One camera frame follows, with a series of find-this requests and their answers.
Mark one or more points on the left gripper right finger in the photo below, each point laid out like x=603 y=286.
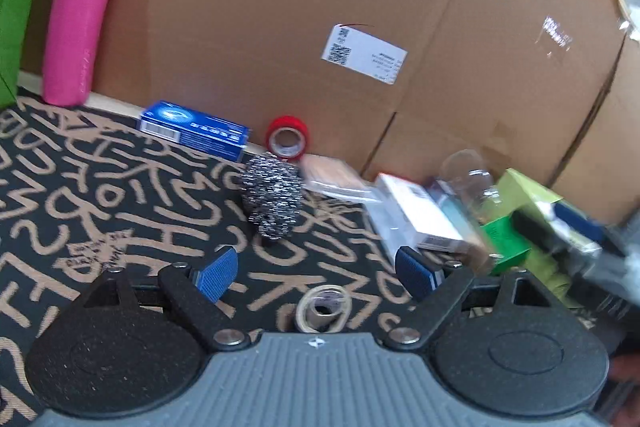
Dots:
x=438 y=291

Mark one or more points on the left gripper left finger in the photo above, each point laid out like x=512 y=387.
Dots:
x=192 y=294

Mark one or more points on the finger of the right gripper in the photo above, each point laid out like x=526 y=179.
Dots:
x=600 y=234

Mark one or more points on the long white medicine box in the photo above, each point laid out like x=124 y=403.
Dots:
x=404 y=215

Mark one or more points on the beige tape roll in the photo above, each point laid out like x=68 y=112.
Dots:
x=324 y=309

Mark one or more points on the clear plastic cup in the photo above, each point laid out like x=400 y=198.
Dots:
x=465 y=171

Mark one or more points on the steel wool scrubber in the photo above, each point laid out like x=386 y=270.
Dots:
x=272 y=193

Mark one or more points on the bag of cotton swabs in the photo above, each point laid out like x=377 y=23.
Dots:
x=332 y=177

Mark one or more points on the blue box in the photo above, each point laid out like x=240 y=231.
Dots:
x=191 y=128

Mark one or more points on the red tape roll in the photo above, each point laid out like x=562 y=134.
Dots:
x=287 y=138

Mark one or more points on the silver dark green box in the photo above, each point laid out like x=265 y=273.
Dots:
x=475 y=249

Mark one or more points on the person's left hand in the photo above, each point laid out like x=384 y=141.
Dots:
x=625 y=369

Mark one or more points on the narrow green box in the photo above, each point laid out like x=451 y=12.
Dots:
x=511 y=247

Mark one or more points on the light green open box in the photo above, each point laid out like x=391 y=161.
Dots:
x=526 y=205

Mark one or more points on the black letter-pattern mat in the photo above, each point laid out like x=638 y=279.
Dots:
x=82 y=191

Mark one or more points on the white shipping label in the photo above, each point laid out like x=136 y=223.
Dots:
x=357 y=51

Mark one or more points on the large brown cardboard box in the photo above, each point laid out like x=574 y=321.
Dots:
x=547 y=87

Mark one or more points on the pink thermos bottle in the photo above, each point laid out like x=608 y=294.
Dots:
x=70 y=54

